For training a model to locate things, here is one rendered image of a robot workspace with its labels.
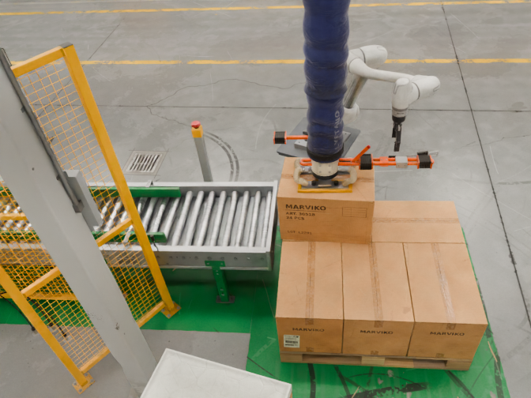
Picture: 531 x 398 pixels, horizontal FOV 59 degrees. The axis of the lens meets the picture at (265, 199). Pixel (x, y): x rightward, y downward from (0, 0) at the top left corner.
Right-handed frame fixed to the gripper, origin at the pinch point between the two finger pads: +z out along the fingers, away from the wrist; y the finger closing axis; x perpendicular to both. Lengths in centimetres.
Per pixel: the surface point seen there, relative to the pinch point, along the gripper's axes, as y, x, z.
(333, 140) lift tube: 9.5, -36.4, -8.6
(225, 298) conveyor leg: 36, -114, 116
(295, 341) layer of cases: 81, -59, 94
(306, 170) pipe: 3, -53, 19
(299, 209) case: 20, -58, 37
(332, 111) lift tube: 10.2, -37.5, -29.0
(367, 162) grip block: 3.5, -15.6, 12.3
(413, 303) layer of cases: 67, 11, 67
